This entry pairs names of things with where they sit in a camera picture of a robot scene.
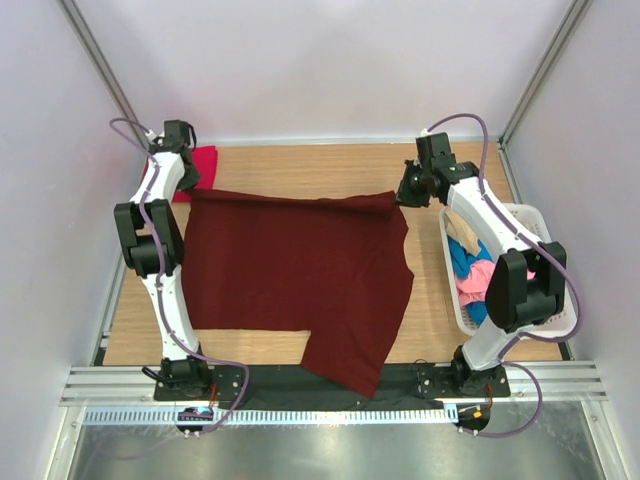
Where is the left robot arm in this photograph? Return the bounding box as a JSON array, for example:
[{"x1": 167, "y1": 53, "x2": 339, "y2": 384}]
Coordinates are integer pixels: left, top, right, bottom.
[{"x1": 109, "y1": 118, "x2": 212, "y2": 401}]

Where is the folded red t-shirt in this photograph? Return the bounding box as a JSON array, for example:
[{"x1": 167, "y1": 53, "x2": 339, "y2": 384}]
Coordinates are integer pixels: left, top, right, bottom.
[{"x1": 131, "y1": 146, "x2": 218, "y2": 203}]

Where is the pink t-shirt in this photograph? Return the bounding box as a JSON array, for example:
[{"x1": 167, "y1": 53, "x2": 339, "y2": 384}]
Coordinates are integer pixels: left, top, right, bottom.
[{"x1": 455, "y1": 259, "x2": 495, "y2": 306}]

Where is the white plastic basket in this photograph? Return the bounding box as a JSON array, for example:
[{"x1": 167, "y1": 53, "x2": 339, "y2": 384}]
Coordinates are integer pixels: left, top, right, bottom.
[{"x1": 437, "y1": 202, "x2": 579, "y2": 344}]

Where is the blue t-shirt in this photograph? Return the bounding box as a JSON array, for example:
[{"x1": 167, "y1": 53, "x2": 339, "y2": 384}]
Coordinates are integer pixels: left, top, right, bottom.
[{"x1": 447, "y1": 237, "x2": 494, "y2": 325}]

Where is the beige t-shirt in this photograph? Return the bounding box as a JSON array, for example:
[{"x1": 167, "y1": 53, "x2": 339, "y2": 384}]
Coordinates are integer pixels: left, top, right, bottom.
[{"x1": 444, "y1": 207, "x2": 481, "y2": 256}]

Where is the aluminium frame rail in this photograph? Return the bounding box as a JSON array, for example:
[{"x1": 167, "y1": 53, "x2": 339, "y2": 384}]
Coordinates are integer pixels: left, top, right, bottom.
[{"x1": 59, "y1": 359, "x2": 610, "y2": 407}]

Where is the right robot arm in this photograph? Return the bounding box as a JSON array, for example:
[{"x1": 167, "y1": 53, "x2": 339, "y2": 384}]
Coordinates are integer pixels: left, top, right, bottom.
[{"x1": 396, "y1": 133, "x2": 567, "y2": 396}]

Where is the white slotted cable duct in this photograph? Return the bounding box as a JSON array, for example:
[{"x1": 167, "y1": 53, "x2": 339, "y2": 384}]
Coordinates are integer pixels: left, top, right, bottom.
[{"x1": 83, "y1": 405, "x2": 458, "y2": 427}]

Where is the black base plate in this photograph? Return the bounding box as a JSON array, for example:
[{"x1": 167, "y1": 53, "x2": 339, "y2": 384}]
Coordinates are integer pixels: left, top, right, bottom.
[{"x1": 141, "y1": 359, "x2": 511, "y2": 412}]

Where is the dark red t-shirt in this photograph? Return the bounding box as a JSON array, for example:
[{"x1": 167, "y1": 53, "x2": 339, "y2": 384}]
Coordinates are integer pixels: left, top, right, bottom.
[{"x1": 182, "y1": 190, "x2": 414, "y2": 397}]

